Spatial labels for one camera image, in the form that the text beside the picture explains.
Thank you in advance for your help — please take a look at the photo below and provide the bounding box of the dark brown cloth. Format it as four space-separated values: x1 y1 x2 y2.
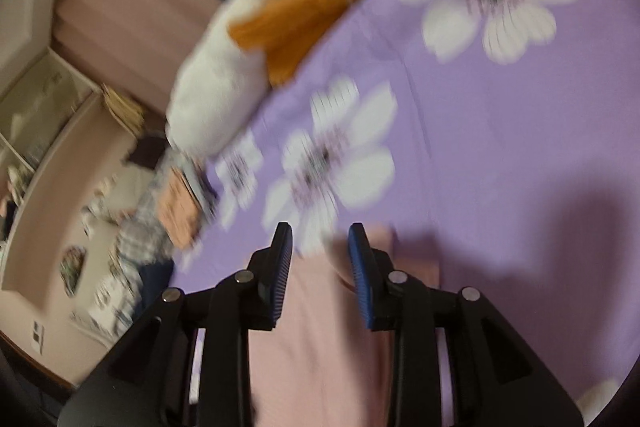
125 134 168 170

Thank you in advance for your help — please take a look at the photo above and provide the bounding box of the plaid quilt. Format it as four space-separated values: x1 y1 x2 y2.
70 187 173 333

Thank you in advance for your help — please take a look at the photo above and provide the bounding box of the white goose plush toy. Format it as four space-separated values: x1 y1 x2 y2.
165 0 386 158

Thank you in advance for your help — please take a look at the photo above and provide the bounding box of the peach printed cloth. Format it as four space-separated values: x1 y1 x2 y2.
156 169 201 248

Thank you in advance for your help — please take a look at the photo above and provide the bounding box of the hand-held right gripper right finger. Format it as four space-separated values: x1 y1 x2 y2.
347 222 586 427

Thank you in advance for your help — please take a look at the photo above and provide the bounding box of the purple floral blanket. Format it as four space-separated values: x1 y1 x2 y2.
165 0 640 413

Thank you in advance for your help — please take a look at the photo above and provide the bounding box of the navy cloth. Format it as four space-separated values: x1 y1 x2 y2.
137 257 176 308

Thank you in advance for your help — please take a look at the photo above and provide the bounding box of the white wall socket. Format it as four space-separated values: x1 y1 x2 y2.
30 321 48 354

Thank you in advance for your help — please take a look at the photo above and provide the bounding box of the white wall shelf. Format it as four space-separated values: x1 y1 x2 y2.
0 47 103 188

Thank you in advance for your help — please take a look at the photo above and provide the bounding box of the yellow pleated cloth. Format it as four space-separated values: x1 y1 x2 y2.
102 84 146 132

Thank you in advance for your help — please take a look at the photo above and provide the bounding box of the pink long-sleeve shirt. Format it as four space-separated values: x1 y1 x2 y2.
190 227 443 427

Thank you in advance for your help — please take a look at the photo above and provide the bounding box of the grey folded cloth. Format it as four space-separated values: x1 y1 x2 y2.
180 157 221 228

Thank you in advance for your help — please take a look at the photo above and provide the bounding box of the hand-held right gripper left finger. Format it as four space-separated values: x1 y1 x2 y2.
60 221 295 427

